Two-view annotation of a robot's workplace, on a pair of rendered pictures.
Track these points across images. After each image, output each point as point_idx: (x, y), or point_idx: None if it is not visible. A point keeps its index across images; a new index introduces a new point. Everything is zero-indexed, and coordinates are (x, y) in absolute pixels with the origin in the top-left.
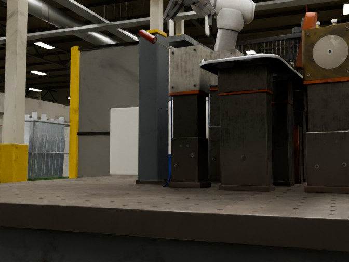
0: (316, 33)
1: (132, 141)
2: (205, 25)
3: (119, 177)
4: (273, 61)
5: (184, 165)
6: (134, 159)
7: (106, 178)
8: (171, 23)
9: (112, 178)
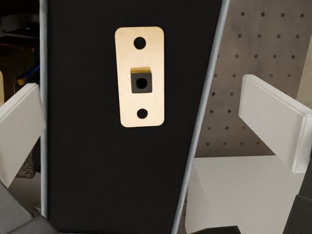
0: None
1: (299, 187)
2: (20, 102)
3: (255, 54)
4: None
5: None
6: (278, 169)
7: (269, 29)
8: (287, 110)
9: (260, 32)
